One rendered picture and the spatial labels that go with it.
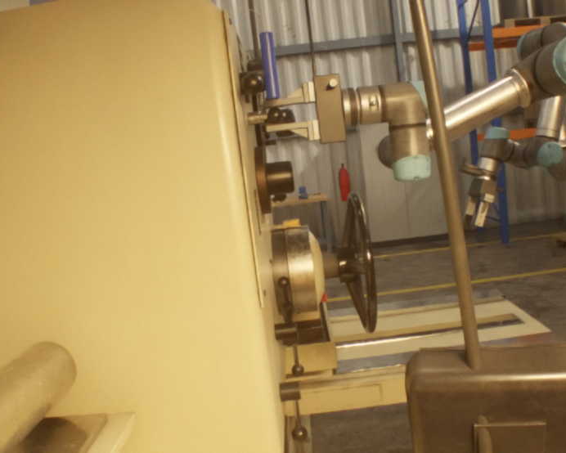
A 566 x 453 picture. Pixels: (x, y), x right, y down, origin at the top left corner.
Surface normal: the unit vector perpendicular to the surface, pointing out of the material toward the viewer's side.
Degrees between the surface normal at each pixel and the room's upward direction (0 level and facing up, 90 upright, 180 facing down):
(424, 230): 90
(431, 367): 25
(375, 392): 90
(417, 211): 90
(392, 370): 90
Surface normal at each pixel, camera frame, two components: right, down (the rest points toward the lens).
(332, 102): 0.01, 0.13
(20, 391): 0.67, -0.74
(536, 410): -0.19, 0.47
